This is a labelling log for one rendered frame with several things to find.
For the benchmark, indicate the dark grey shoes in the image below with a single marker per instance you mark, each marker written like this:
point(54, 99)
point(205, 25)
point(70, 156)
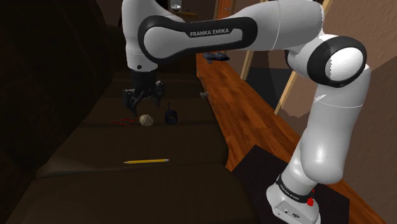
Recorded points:
point(216, 56)

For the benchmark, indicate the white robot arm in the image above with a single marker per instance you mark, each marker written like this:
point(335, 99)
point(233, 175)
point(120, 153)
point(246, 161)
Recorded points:
point(325, 130)

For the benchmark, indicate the black robot stand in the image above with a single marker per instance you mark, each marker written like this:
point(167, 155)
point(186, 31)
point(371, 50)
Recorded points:
point(259, 173)

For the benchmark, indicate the dark blue round object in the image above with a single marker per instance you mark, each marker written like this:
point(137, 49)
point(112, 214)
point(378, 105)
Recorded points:
point(171, 116)

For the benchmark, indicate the yellow pencil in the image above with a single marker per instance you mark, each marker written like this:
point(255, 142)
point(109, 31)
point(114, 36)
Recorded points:
point(145, 161)

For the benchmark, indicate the beige ball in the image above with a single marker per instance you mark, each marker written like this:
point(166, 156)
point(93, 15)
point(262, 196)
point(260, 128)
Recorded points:
point(146, 120)

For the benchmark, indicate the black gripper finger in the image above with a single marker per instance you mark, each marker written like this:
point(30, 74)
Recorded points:
point(131, 101)
point(157, 93)

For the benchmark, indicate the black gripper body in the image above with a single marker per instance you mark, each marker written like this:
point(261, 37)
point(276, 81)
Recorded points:
point(142, 81)

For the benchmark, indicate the wooden door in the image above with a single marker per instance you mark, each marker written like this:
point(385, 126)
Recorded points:
point(224, 9)

